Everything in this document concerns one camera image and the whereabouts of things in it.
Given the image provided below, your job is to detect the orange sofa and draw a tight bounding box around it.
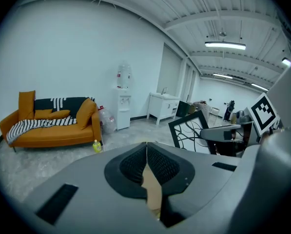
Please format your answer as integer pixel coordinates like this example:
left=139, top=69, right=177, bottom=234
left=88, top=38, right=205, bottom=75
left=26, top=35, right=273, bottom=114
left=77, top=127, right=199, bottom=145
left=0, top=90, right=103, bottom=153

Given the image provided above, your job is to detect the large clear water jug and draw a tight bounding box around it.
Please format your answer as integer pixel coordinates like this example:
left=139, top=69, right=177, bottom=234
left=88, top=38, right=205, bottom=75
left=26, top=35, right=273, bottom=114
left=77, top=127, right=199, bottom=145
left=97, top=105, right=117, bottom=135
left=116, top=61, right=133, bottom=89

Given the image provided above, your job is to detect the white sink cabinet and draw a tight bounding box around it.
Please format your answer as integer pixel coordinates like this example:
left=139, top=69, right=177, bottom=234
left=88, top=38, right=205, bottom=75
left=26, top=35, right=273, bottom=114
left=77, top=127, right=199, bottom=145
left=147, top=92, right=181, bottom=126

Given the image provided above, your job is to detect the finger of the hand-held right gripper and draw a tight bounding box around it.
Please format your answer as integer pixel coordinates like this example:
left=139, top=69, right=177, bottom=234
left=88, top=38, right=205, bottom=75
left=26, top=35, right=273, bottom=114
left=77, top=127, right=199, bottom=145
left=199, top=124, right=241, bottom=141

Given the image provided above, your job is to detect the black equipment stand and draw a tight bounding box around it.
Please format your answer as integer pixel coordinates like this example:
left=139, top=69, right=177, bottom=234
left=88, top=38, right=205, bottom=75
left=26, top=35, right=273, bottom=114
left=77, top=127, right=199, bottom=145
left=223, top=100, right=236, bottom=121

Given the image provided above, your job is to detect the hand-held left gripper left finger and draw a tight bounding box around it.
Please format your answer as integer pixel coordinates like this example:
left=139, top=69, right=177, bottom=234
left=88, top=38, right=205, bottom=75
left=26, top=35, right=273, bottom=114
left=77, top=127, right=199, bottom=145
left=25, top=141, right=161, bottom=234

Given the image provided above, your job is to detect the black throw white pattern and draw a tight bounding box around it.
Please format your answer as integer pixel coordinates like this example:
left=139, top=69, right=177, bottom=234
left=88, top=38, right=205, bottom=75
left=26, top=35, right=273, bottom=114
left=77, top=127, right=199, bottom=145
left=34, top=97, right=96, bottom=119

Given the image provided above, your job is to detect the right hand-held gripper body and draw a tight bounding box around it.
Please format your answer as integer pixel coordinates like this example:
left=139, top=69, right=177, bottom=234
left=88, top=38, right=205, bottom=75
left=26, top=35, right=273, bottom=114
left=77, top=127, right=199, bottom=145
left=237, top=92, right=282, bottom=146

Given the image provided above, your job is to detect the black white striped blanket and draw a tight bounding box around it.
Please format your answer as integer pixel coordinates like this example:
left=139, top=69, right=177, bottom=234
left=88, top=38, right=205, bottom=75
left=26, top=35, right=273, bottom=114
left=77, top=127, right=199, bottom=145
left=6, top=116, right=78, bottom=145

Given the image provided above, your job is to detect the white water dispenser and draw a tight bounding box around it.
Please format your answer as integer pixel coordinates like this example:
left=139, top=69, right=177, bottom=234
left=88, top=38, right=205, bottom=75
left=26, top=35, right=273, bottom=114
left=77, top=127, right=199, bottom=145
left=111, top=87, right=132, bottom=131

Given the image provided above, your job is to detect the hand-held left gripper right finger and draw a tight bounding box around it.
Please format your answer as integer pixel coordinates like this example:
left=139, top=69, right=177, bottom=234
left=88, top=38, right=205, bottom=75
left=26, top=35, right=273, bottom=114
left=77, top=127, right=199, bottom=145
left=147, top=141, right=258, bottom=234

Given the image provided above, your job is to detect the black framed picture tile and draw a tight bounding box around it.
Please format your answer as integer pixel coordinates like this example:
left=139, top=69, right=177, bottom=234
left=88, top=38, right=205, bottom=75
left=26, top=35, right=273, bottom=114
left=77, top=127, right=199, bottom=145
left=168, top=110, right=218, bottom=156

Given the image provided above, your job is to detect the large orange cushion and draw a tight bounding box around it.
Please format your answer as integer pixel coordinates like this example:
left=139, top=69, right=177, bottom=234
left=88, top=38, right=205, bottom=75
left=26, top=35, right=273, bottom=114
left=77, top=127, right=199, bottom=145
left=76, top=98, right=97, bottom=131

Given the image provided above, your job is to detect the yellow drink bottle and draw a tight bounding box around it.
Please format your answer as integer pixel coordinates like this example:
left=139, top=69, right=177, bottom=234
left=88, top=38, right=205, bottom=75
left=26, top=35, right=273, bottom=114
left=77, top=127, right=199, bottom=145
left=92, top=139, right=103, bottom=154

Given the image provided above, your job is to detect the small orange cushion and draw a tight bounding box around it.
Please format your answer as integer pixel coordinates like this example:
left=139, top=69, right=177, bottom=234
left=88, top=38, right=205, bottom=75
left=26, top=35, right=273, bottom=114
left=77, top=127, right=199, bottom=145
left=49, top=109, right=71, bottom=120
left=34, top=109, right=54, bottom=120

